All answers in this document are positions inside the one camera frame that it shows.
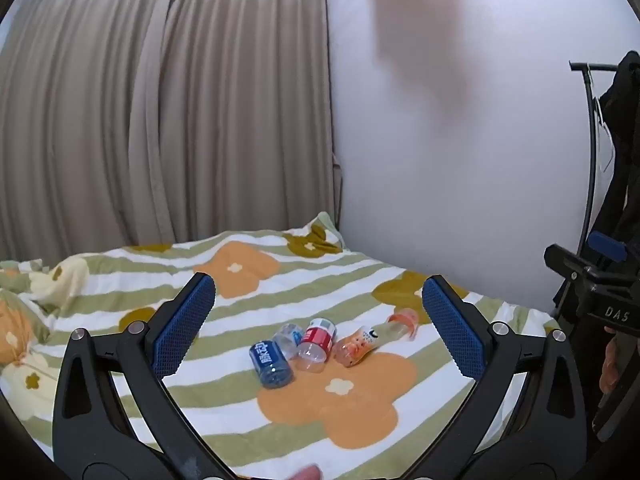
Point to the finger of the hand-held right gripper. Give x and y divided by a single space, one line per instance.
607 246
565 260

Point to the dark hanging clothing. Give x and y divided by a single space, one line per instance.
622 160

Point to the clear pink rim plastic cup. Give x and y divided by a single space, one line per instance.
402 324

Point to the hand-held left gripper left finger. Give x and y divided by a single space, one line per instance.
184 326

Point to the person's right hand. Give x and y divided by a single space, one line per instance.
611 365

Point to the black clothes rack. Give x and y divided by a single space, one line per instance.
589 160

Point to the striped floral blanket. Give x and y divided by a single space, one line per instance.
320 410

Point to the beige curtain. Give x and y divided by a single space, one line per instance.
165 110

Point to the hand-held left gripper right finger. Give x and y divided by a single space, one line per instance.
452 331

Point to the person's left hand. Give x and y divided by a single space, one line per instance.
306 473

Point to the blue label plastic bottle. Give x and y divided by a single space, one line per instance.
270 365

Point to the orange label plastic bottle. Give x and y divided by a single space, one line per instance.
356 346

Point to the red label plastic bottle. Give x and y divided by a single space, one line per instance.
315 346

